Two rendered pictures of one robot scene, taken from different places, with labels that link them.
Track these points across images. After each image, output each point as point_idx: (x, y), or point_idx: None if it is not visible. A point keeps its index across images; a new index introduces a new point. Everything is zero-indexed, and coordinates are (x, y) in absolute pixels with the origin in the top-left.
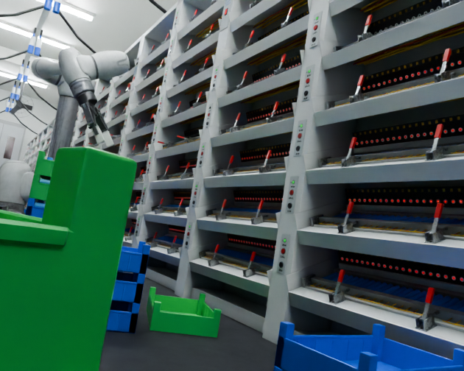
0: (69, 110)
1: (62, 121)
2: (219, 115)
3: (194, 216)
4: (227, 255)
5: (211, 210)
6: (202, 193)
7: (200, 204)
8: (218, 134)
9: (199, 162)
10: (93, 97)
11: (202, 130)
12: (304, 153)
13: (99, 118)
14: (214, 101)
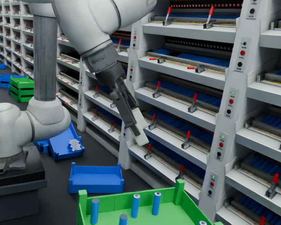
0: (50, 35)
1: (44, 49)
2: (258, 55)
3: (220, 168)
4: (266, 218)
5: (240, 164)
6: (232, 149)
7: (229, 159)
8: (254, 79)
9: (225, 109)
10: (122, 72)
11: (228, 69)
12: None
13: (128, 96)
14: (254, 37)
